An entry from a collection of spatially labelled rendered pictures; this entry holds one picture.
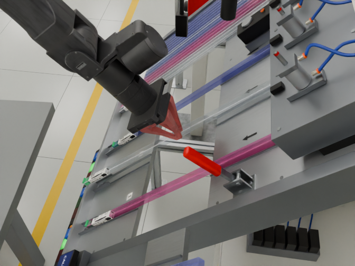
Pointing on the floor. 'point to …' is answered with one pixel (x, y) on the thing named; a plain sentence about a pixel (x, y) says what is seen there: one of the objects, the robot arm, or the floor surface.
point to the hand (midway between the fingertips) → (177, 132)
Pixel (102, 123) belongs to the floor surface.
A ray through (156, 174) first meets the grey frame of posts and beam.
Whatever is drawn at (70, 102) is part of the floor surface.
